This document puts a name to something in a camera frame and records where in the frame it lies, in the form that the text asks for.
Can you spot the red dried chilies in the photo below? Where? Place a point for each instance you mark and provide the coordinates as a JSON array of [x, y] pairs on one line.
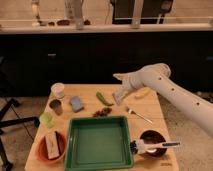
[[104, 112]]

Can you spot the green chili pepper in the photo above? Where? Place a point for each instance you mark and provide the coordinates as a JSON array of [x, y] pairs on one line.
[[101, 98]]

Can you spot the grey towel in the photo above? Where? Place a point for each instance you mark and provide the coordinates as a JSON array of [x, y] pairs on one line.
[[118, 98]]

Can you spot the silver fork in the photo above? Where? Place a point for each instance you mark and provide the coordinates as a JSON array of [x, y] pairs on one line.
[[132, 112]]

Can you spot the orange bowl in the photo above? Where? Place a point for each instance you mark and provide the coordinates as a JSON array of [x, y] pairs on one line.
[[41, 150]]

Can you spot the white spatula black handle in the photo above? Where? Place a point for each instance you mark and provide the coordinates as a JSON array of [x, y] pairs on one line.
[[141, 147]]

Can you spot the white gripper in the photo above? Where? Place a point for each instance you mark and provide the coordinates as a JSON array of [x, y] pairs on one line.
[[126, 85]]

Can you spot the light green cup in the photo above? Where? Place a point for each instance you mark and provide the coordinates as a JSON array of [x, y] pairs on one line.
[[47, 119]]

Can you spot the white cup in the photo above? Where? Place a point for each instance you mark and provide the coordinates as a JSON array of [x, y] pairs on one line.
[[58, 90]]

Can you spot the green plastic tray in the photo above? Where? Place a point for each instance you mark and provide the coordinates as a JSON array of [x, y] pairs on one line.
[[101, 143]]

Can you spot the blue sponge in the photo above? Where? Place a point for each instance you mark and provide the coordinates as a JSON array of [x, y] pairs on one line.
[[76, 104]]

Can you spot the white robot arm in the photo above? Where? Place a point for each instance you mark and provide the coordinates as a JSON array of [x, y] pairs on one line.
[[156, 77]]

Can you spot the dark brown bowl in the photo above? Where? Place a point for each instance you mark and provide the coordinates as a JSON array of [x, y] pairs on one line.
[[153, 137]]

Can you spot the black office chair base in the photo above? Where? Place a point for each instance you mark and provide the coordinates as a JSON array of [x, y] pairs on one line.
[[18, 125]]

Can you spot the yellow banana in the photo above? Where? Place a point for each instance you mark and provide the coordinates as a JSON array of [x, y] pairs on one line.
[[142, 93]]

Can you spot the white block in bowl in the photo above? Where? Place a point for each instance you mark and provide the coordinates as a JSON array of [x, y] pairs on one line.
[[52, 145]]

